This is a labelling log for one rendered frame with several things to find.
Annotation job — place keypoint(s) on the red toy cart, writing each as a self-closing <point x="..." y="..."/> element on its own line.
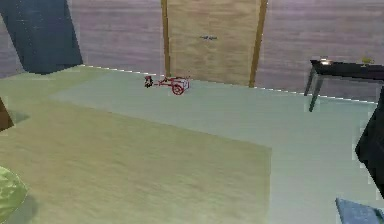
<point x="176" y="85"/>

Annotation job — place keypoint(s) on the light wooden room door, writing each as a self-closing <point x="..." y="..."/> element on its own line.
<point x="213" y="43"/>

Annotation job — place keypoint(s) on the black side table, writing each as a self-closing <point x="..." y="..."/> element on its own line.
<point x="343" y="70"/>

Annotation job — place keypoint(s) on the small yellow green object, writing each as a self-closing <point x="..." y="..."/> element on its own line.
<point x="367" y="60"/>

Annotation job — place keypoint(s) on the black furniture block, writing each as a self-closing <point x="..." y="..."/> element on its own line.
<point x="373" y="146"/>

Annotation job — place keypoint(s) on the brown wooden furniture corner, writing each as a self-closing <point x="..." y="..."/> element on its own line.
<point x="4" y="116"/>

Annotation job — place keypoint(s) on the blue grey box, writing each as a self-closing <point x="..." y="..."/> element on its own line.
<point x="358" y="213"/>

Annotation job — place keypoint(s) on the green round cushion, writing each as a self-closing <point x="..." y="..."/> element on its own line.
<point x="9" y="193"/>

